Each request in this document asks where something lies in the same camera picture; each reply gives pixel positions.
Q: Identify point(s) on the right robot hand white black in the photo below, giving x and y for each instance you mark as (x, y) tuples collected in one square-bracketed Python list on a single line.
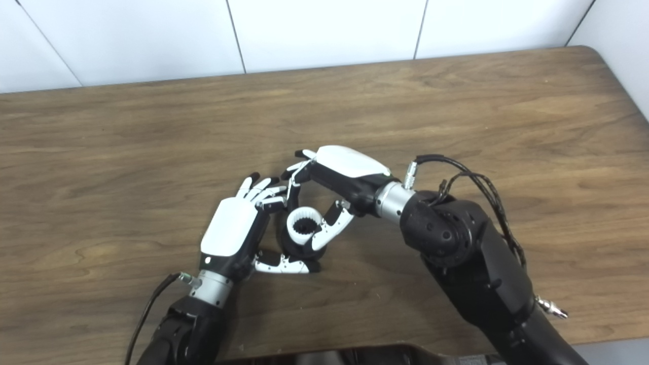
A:
[(350, 170)]

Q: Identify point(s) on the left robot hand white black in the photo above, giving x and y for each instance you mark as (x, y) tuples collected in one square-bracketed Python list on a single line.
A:
[(230, 230)]

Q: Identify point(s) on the black robot torso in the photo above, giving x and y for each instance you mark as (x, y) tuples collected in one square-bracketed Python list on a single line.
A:
[(355, 356)]

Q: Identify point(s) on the round black part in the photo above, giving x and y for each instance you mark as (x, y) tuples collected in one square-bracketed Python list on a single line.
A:
[(294, 251)]

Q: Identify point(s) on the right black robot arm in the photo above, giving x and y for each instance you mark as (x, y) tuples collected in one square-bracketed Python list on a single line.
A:
[(466, 253)]

